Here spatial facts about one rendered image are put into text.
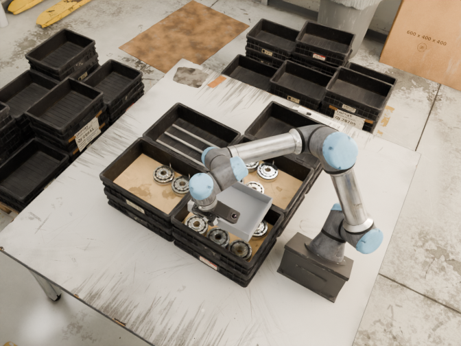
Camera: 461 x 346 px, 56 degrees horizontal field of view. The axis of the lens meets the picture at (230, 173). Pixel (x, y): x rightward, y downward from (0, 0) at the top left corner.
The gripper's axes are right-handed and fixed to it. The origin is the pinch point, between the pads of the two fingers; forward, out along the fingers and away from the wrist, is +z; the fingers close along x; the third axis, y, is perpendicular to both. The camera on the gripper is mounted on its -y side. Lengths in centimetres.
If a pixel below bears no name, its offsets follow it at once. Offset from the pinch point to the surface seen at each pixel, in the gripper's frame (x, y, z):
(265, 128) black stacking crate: -68, 10, 46
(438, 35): -266, -68, 151
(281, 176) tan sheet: -43, -10, 39
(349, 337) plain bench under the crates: 14, -63, 36
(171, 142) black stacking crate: -37, 49, 37
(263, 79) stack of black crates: -151, 48, 128
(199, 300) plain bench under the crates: 27.1, -0.8, 32.3
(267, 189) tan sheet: -32.6, -6.7, 36.0
